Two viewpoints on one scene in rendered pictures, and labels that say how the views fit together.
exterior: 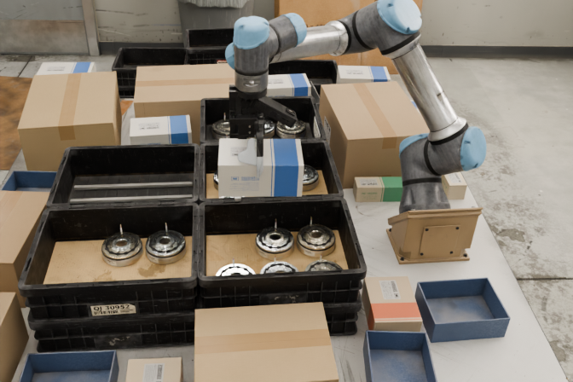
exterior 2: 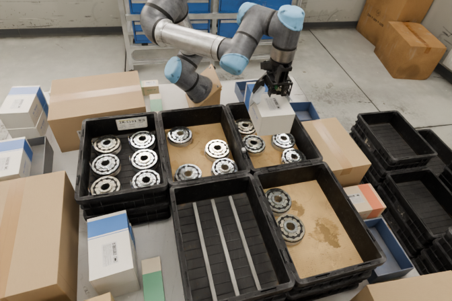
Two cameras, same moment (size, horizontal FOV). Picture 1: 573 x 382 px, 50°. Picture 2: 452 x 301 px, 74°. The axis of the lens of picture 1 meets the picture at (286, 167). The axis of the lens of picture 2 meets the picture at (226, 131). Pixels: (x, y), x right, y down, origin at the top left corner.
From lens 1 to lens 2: 1.81 m
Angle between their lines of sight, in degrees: 74
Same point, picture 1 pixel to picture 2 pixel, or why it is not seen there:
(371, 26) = (178, 6)
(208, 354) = (350, 161)
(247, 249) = (258, 160)
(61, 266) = (317, 271)
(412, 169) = (192, 76)
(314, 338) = (318, 124)
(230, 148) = (272, 110)
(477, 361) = not seen: hidden behind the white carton
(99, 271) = (311, 241)
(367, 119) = (116, 97)
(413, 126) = (127, 77)
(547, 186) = not seen: hidden behind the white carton
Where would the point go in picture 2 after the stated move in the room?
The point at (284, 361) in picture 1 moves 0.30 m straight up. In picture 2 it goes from (337, 134) to (362, 79)
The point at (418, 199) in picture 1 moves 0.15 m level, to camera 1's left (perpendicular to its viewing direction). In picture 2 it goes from (206, 84) to (209, 102)
